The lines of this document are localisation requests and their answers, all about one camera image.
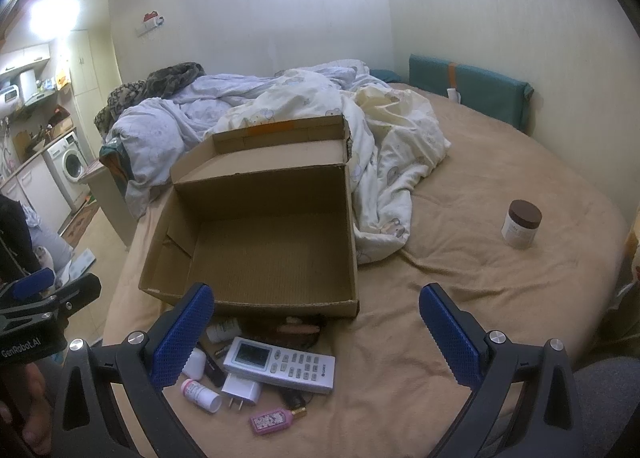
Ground patterned floor mat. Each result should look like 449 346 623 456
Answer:
61 198 101 247

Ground green cushion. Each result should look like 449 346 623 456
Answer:
407 53 534 135

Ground kitchen counter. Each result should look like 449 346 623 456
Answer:
0 130 78 239

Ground white charger plug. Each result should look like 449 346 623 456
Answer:
221 372 263 411

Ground beige bedside cabinet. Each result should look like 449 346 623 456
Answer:
79 162 133 251

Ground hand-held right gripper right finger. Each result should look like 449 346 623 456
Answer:
419 282 594 458

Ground pink hair brush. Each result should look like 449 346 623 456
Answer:
241 314 326 339

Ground pink white small bottle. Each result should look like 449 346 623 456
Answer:
181 378 223 413

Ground cardboard box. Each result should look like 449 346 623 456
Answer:
138 114 361 320

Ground white pill bottle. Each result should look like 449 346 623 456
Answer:
206 318 242 344

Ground person's left hand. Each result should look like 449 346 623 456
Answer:
0 365 53 456

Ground leopard print blanket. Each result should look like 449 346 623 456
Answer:
94 61 206 136

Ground wall hook rack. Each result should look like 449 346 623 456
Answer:
137 11 165 35

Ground brown lid jar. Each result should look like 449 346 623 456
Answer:
501 199 543 250

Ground black small device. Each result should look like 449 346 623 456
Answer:
204 355 227 387

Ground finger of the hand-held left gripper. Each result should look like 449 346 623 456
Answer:
11 268 56 302
49 273 102 315

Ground white remote control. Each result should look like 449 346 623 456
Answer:
222 336 337 395

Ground white washing machine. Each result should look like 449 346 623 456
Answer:
46 132 92 211

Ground person's grey pants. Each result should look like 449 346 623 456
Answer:
572 357 640 458

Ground white wall cabinet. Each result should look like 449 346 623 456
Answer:
0 43 52 77

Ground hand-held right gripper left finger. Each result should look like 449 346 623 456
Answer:
52 282 216 458

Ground dark cloth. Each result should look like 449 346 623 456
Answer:
0 194 42 284

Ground white printed duvet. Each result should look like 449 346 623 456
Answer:
112 60 451 266

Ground pink perfume bottle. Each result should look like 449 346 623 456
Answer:
249 405 307 435

